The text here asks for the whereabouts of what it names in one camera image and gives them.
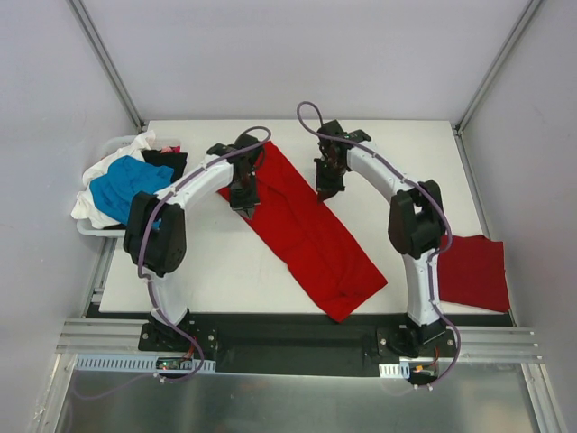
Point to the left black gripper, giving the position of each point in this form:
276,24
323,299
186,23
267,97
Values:
244,198

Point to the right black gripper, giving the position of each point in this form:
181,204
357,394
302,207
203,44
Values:
328,183

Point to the white cable duct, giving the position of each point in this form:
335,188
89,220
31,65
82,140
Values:
142,364
395,371

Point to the left white cable duct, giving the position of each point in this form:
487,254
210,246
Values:
142,364

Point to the pink garment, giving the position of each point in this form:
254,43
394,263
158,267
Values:
171,149

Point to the bright red t shirt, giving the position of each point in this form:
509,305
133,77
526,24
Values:
319,251

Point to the blue t shirt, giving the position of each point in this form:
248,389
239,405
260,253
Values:
114,191

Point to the aluminium frame rail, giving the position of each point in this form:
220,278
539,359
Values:
501,345

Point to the dark red t shirt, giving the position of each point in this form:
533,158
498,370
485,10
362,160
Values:
472,272

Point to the right white cable duct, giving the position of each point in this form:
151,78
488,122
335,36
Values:
395,371

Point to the black t shirt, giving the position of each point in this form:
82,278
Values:
177,161

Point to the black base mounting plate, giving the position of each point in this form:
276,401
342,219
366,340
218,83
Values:
320,362

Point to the white plastic laundry basket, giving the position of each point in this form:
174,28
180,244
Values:
86,229

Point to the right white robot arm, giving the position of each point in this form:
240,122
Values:
416,225

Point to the white t shirt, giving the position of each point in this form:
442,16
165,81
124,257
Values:
84,208

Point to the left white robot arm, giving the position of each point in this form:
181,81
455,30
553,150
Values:
156,234

